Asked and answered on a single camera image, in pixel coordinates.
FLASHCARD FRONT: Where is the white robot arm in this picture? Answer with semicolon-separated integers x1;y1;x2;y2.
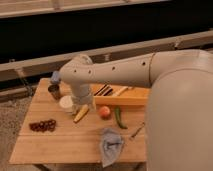
60;49;213;171

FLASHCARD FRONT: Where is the dark utensil in bin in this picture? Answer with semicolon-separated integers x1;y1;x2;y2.
95;85;113;96

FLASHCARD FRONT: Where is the yellow plastic bin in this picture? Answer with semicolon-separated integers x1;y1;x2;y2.
94;87;149;106

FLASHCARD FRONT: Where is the green chili pepper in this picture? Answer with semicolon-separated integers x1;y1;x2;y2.
114;106;127;129

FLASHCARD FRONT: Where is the yellow banana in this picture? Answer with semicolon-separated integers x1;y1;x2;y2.
74;105;89;123

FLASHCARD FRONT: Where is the white cup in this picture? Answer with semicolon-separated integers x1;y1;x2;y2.
59;95;75;113

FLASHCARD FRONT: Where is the dark metal can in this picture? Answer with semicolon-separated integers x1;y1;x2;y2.
48;85;61;100

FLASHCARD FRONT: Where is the metal fork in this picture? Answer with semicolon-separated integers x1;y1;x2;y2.
129;122;145;140

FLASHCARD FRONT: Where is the grey blue cloth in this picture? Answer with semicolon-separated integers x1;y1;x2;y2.
99;128;124;168

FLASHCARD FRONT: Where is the wooden table board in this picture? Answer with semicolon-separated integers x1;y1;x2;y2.
10;78;146;164

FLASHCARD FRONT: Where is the dark grape bunch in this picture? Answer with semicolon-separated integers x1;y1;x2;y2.
29;119;57;132

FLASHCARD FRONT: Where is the white handled brush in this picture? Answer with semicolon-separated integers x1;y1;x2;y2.
112;86;129;97

